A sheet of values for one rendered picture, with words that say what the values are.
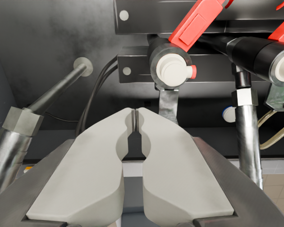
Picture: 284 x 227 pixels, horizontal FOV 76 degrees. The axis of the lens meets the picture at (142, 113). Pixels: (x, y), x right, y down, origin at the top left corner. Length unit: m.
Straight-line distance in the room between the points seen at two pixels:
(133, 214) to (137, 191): 0.08
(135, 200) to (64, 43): 0.57
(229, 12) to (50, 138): 0.42
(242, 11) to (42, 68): 0.37
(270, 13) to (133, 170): 0.32
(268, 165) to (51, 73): 0.48
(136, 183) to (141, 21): 0.66
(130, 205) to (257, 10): 0.66
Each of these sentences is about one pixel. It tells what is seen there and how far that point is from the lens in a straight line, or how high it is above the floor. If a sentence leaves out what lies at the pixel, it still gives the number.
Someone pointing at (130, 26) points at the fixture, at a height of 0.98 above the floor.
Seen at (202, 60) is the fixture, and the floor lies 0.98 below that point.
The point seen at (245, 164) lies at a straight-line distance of 0.19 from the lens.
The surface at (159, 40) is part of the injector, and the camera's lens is 0.16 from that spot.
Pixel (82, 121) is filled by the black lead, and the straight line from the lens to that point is 0.24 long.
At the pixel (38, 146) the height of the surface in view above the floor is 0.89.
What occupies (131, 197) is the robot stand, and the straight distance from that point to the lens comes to 0.76.
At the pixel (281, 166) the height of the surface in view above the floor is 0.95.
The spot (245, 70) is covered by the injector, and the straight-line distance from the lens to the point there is 0.20.
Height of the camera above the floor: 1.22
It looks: 62 degrees down
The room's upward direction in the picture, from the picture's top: 178 degrees clockwise
